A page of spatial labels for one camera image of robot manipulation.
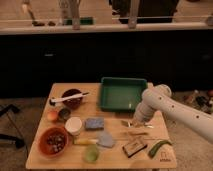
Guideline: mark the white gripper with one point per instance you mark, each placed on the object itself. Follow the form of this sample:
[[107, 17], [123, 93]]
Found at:
[[143, 114]]

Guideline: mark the wooden block brush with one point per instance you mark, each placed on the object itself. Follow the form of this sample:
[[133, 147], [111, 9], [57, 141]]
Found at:
[[134, 146]]

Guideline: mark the orange peach fruit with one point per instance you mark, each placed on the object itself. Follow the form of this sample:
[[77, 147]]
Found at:
[[52, 116]]

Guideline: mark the light green cup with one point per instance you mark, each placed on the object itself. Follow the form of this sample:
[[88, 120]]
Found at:
[[91, 153]]

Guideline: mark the yellow handled spatula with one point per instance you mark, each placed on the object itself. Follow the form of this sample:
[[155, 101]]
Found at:
[[103, 139]]

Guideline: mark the orange bowl with beads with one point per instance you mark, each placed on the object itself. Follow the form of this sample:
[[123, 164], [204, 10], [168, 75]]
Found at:
[[53, 142]]

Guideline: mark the silver metal fork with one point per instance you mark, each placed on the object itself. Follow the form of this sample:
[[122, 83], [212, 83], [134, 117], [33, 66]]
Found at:
[[136, 125]]

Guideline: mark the white round container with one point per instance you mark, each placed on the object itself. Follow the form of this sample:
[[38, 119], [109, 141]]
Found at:
[[73, 125]]

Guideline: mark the green cucumber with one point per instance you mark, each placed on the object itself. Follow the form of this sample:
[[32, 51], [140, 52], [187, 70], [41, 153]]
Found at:
[[152, 152]]

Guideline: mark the green plastic tray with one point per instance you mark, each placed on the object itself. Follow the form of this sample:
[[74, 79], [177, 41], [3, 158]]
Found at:
[[120, 94]]

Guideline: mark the small dark green cup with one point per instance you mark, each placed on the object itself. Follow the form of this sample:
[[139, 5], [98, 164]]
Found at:
[[64, 114]]

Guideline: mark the blue sponge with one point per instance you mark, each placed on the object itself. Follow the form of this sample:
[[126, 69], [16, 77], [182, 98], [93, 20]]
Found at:
[[94, 123]]

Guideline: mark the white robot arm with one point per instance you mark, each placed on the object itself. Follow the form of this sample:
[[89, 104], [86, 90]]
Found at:
[[158, 98]]

